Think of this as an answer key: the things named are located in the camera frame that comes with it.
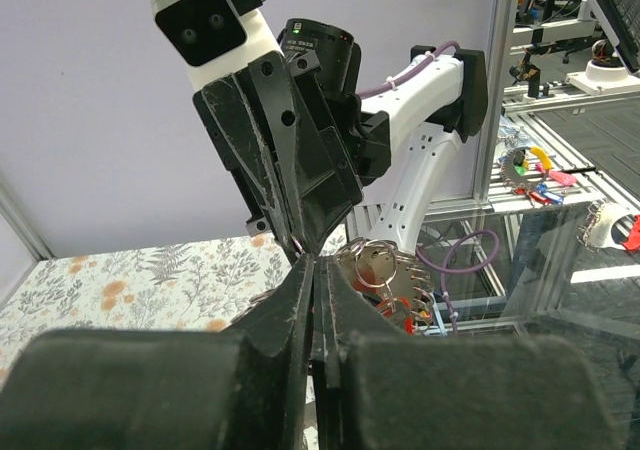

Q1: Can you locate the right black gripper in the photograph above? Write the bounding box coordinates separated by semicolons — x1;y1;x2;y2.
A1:
192;17;391;254

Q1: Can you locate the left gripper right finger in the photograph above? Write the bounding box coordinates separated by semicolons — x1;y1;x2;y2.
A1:
313;257;617;449

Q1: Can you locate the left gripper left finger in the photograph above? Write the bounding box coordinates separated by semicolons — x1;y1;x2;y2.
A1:
1;255;314;449

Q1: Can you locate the red tag key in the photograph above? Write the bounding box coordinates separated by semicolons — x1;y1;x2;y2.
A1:
375;297;414;334

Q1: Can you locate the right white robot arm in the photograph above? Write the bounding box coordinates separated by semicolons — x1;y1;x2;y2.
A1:
188;13;487;259

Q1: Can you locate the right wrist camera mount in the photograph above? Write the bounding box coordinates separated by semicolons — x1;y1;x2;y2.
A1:
151;0;280;92

